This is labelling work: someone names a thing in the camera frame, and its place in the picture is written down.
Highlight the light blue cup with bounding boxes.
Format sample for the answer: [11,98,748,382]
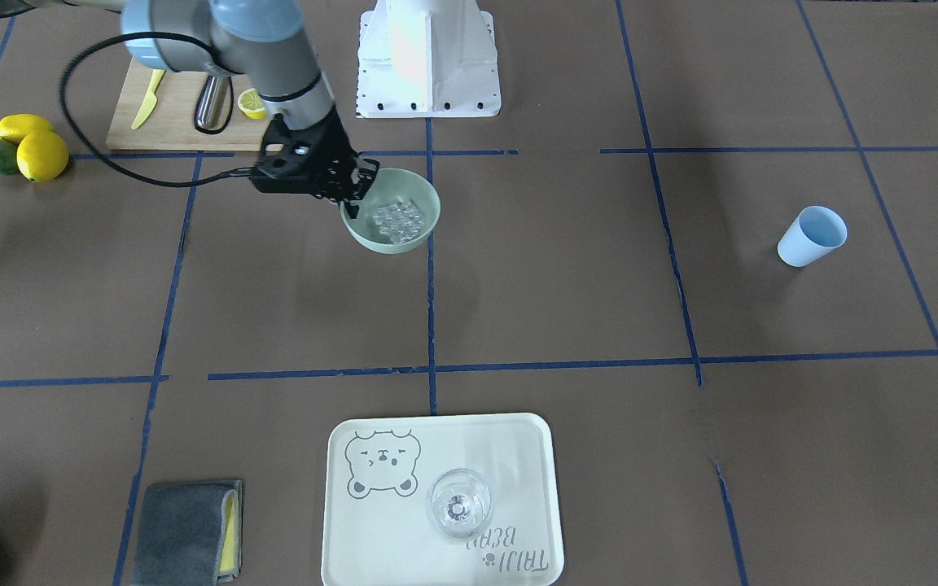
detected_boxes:
[777,205,848,268]

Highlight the green bowl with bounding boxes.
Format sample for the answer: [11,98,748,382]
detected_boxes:
[339,168,441,255]

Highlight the grey folded cloth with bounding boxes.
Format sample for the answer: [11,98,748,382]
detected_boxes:
[129,479,244,585]

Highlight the yellow lemon front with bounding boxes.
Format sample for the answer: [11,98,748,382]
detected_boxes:
[16,130,70,182]

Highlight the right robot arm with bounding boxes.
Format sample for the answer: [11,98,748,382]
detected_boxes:
[57,1,380,218]

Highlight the steel muddler black tip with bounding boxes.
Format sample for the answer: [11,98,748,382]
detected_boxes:
[193,77,231,136]

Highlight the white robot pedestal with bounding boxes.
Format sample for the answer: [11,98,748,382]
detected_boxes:
[355,1,502,119]

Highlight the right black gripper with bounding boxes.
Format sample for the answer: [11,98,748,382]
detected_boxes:
[251,114,380,222]

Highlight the clear wine glass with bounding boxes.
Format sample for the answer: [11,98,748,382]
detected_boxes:
[427,468,494,540]

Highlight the lemon half slice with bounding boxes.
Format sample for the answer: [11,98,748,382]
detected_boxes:
[237,88,269,120]

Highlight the cream bear tray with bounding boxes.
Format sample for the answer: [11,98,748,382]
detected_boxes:
[321,413,565,585]

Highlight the yellow plastic knife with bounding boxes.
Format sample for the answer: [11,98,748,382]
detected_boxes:
[130,69,166,130]

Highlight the yellow lemon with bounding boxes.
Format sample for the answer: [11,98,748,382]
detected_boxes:
[0,112,55,146]
[16,130,70,182]

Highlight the clear ice cubes in bowl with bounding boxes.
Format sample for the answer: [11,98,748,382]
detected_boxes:
[370,199,425,245]

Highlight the yellow lemon rear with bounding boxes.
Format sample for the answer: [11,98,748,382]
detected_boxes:
[0,112,55,146]

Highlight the bamboo cutting board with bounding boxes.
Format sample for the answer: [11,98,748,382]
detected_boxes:
[107,60,269,152]

